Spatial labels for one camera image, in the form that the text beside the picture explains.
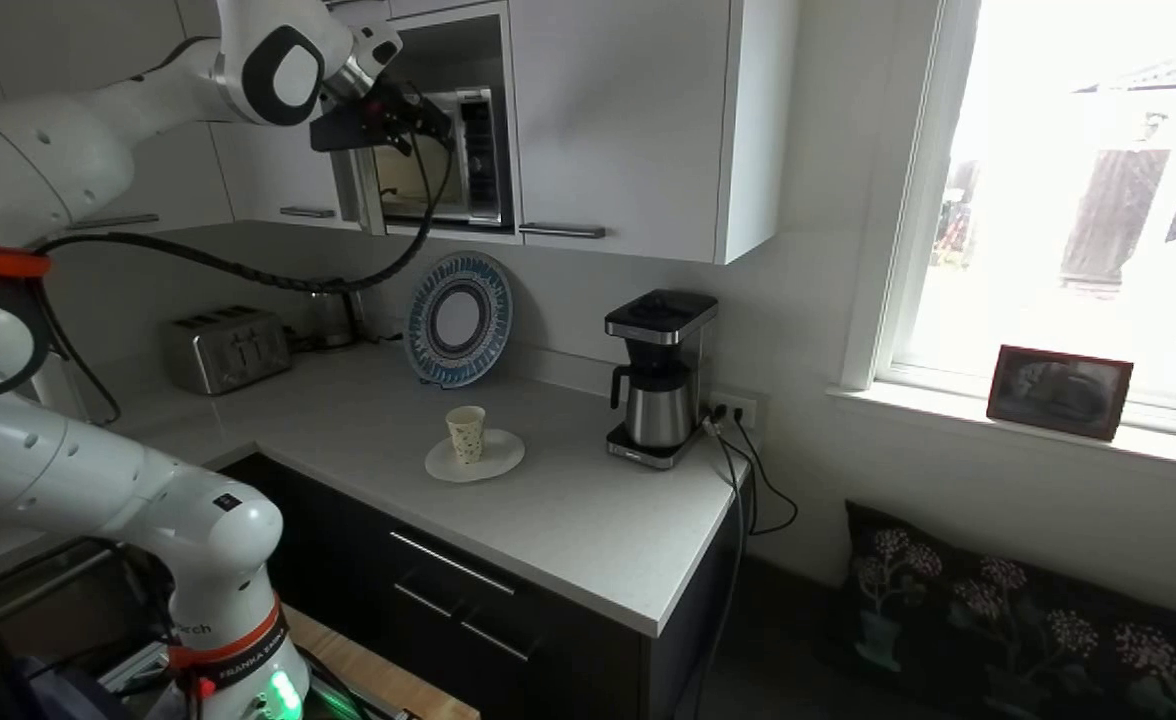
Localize dark floral cushion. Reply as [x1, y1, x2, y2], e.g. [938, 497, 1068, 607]
[835, 497, 1176, 720]

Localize long steel drawer handle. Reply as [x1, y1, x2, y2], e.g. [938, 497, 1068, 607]
[389, 528, 519, 601]

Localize dark picture frame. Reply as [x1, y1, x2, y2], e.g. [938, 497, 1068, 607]
[984, 341, 1138, 444]

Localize small metal kettle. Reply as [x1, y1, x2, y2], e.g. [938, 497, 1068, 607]
[293, 287, 360, 355]

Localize black steel coffee maker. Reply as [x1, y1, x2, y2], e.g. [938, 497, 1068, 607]
[602, 287, 720, 474]

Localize dotted paper cup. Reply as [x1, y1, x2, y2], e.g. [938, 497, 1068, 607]
[443, 406, 491, 474]

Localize wooden board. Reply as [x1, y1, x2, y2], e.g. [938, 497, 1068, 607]
[281, 604, 484, 720]

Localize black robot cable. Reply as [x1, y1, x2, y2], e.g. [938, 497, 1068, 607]
[28, 127, 459, 432]

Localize white framed window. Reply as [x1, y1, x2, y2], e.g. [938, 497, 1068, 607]
[835, 0, 1176, 478]

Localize short steel drawer handle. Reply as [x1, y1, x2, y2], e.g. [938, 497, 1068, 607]
[394, 579, 458, 619]
[458, 615, 532, 670]

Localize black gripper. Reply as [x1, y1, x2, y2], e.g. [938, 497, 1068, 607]
[304, 76, 459, 155]

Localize dark base cabinet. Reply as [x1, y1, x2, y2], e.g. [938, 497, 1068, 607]
[222, 452, 754, 720]

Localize stainless steel microwave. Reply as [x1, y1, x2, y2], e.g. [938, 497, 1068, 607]
[329, 80, 513, 243]

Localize white wall power outlet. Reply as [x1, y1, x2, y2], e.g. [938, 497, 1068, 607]
[699, 390, 765, 432]

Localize white saucer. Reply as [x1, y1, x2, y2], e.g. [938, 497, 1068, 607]
[419, 425, 528, 490]

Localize blue patterned decorative plate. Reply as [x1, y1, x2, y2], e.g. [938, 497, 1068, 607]
[399, 251, 519, 391]

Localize black appliance power cable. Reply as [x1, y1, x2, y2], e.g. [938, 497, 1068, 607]
[706, 406, 806, 540]

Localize silver toaster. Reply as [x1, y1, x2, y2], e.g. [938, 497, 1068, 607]
[166, 306, 297, 401]

